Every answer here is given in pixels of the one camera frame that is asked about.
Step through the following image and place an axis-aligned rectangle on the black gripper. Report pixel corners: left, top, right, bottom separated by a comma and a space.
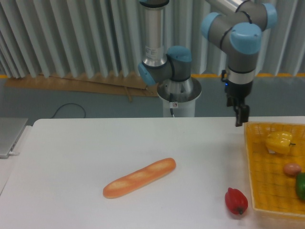
224, 81, 253, 126

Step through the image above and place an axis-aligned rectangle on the green toy bell pepper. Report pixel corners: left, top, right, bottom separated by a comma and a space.
295, 172, 305, 200

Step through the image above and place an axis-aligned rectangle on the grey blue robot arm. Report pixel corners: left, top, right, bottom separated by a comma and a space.
138, 0, 277, 126

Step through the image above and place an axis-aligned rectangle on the yellow toy bell pepper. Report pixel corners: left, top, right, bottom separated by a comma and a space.
265, 131, 296, 154

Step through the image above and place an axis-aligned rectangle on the yellow woven basket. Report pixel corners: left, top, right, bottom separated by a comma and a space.
244, 122, 305, 219

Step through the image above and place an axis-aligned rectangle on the red toy bell pepper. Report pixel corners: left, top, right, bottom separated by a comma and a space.
224, 187, 248, 215

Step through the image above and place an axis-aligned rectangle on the brown toy egg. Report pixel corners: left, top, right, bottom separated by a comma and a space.
283, 163, 302, 176

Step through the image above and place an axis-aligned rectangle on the brown cardboard sheet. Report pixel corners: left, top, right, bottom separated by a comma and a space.
5, 71, 157, 102

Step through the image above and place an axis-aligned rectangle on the toy baguette bread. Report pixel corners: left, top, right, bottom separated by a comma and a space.
103, 158, 176, 198

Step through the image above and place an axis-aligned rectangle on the grey pleated curtain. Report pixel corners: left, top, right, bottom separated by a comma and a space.
0, 0, 305, 78

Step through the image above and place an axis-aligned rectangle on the silver laptop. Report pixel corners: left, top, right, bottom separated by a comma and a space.
0, 117, 28, 159

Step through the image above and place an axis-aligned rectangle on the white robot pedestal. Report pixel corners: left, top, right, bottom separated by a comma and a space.
159, 96, 199, 117

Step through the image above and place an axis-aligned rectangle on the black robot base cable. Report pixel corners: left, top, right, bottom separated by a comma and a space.
169, 93, 175, 118

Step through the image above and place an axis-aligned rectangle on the black floor cable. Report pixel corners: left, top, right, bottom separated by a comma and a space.
50, 103, 86, 119

